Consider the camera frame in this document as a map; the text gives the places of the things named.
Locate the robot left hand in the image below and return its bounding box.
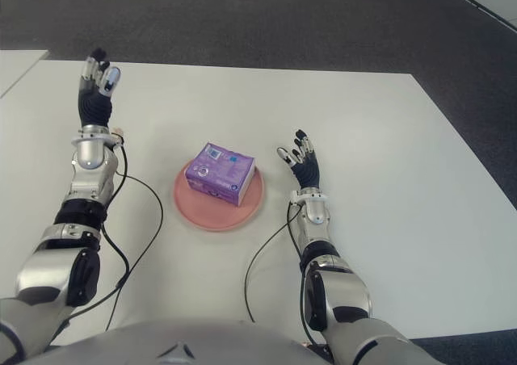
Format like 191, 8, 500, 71
76, 48, 122, 128

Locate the grey robot torso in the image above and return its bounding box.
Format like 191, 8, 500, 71
23, 319, 336, 365

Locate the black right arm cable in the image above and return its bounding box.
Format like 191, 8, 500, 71
244, 203, 320, 346

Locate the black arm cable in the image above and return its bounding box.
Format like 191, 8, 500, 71
244, 203, 320, 346
48, 138, 165, 334

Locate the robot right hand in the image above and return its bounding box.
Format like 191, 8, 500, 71
276, 128, 321, 189

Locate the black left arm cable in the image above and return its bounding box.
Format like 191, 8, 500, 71
48, 138, 165, 334

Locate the pink round plate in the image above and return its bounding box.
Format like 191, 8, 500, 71
174, 158, 267, 233

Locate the purple tissue paper pack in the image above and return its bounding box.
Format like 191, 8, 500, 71
184, 141, 256, 207

